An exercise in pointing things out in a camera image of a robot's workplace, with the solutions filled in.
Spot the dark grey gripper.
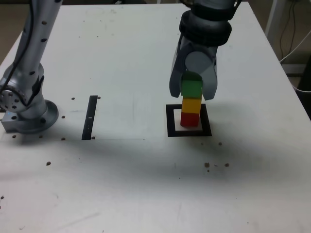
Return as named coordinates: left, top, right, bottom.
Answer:
left=169, top=35, right=219, bottom=102

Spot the green cube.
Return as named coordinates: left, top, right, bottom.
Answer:
left=180, top=71, right=204, bottom=99

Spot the yellow cube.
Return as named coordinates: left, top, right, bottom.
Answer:
left=181, top=96, right=202, bottom=115

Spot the red cube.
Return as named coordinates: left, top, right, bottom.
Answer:
left=180, top=112, right=200, bottom=128

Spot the black tape square outline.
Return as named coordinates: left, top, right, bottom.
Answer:
left=165, top=103, right=212, bottom=137

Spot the white furniture leg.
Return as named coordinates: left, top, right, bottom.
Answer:
left=264, top=0, right=280, bottom=43

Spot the grey box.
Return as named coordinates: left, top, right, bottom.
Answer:
left=281, top=63, right=307, bottom=77

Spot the black tape strip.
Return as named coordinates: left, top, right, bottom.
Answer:
left=81, top=95, right=98, bottom=141

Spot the thin black cable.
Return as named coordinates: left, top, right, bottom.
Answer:
left=278, top=0, right=296, bottom=60

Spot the white cable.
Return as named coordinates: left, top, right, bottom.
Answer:
left=290, top=74, right=311, bottom=93
left=278, top=31, right=311, bottom=64

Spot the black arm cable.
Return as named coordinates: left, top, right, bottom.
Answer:
left=0, top=0, right=35, bottom=94

